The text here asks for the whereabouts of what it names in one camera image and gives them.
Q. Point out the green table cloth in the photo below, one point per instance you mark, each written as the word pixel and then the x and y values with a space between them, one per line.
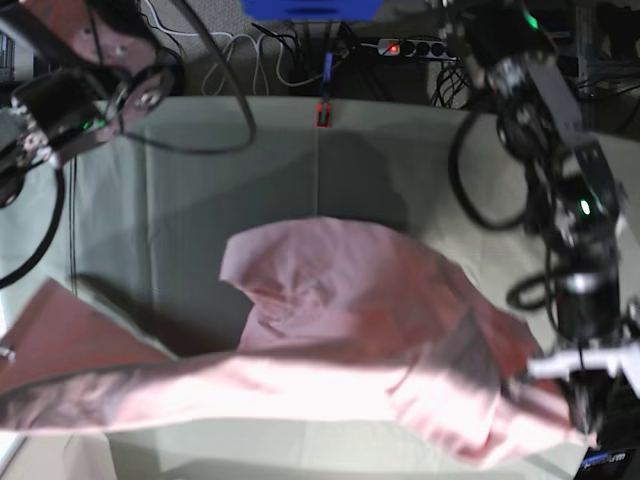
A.
pixel 146 231

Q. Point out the pink printed t-shirt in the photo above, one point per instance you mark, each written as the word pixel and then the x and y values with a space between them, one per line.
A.
pixel 351 321

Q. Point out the white cardboard box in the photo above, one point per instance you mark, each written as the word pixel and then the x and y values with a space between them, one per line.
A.
pixel 67 457

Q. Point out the black power strip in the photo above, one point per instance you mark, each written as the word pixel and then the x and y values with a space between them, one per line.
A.
pixel 421 49

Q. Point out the blue plastic box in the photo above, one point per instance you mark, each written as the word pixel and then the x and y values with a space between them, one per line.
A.
pixel 311 9

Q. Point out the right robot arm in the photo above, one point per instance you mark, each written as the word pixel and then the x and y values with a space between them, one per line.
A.
pixel 108 71

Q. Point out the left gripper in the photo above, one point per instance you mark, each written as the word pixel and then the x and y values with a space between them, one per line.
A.
pixel 587 392

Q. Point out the red black clamp middle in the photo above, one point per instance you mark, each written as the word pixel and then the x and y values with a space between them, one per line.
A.
pixel 323 108

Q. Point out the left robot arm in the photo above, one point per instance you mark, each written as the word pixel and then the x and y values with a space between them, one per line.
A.
pixel 573 201

